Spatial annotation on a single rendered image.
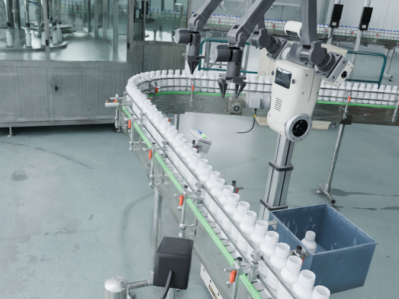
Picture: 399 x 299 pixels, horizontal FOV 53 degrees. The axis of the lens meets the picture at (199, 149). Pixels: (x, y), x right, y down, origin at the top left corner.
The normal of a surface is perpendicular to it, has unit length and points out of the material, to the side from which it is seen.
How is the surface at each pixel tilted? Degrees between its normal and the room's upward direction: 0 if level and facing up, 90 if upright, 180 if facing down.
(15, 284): 0
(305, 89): 90
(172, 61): 90
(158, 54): 90
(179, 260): 72
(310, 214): 90
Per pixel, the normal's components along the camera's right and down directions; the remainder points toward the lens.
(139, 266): 0.09, -0.92
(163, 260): -0.04, 0.07
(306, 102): 0.35, 0.54
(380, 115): 0.07, 0.38
